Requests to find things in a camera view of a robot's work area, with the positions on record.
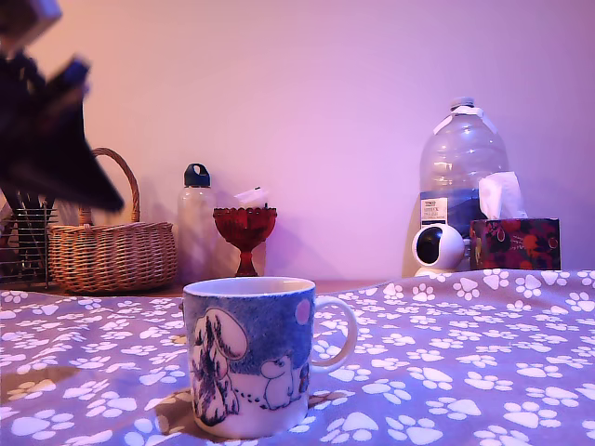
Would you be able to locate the small white round camera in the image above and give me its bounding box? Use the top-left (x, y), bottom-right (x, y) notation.
top-left (410, 224), bottom-right (466, 279)

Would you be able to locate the blue cartoon print mug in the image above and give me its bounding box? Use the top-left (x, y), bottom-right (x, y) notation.
top-left (180, 275), bottom-right (359, 440)

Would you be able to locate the white paper tissue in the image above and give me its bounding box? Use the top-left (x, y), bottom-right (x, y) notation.
top-left (477, 170), bottom-right (529, 220)

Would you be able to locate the clear bottle with dark cap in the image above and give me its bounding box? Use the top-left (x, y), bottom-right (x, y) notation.
top-left (175, 162), bottom-right (219, 282)

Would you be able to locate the large clear water bottle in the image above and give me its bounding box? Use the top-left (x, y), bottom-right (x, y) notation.
top-left (417, 96), bottom-right (510, 276)

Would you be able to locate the small white candle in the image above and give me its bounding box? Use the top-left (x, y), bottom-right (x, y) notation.
top-left (231, 185), bottom-right (271, 210)

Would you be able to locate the metal wire utensil rack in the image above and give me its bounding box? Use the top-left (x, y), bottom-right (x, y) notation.
top-left (0, 190), bottom-right (58, 289)

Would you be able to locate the red glass goblet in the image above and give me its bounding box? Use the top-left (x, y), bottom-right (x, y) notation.
top-left (211, 206), bottom-right (278, 278)

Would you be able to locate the dark floral tissue box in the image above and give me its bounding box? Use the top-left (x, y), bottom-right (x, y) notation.
top-left (468, 216), bottom-right (562, 271)

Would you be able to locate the wicker basket with handle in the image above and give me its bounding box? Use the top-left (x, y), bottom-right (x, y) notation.
top-left (46, 147), bottom-right (179, 295)

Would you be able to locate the grey paw print cloth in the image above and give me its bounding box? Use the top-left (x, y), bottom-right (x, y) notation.
top-left (0, 268), bottom-right (595, 446)

